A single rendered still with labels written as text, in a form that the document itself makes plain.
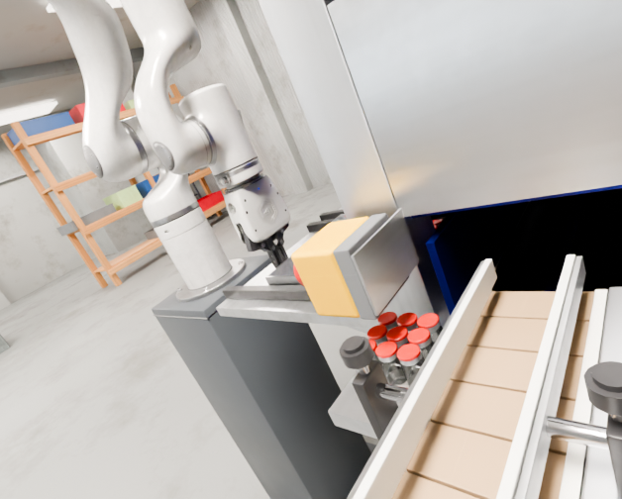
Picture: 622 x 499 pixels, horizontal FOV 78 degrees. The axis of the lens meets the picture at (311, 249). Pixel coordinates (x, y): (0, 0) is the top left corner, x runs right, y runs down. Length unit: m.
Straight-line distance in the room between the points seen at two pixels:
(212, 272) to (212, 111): 0.43
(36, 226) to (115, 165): 10.32
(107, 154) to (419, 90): 0.69
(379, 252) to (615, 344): 0.17
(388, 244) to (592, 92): 0.18
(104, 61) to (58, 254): 10.43
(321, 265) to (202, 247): 0.63
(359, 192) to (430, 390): 0.21
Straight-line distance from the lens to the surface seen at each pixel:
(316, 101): 0.39
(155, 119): 0.63
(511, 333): 0.34
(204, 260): 0.95
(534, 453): 0.22
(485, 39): 0.32
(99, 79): 0.91
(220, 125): 0.66
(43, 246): 11.19
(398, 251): 0.37
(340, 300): 0.35
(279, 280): 0.67
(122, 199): 6.62
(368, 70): 0.36
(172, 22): 0.70
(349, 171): 0.40
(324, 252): 0.33
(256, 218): 0.68
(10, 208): 11.18
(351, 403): 0.40
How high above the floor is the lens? 1.14
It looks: 18 degrees down
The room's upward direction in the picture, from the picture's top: 24 degrees counter-clockwise
